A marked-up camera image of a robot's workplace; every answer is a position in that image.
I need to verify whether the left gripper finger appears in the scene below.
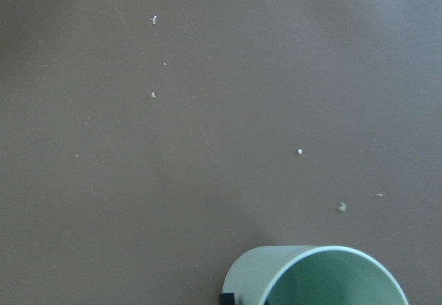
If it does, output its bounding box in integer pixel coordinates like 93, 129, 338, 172
218, 293, 236, 305

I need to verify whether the green plastic cup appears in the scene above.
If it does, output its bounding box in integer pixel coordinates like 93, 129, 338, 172
221, 246, 408, 304

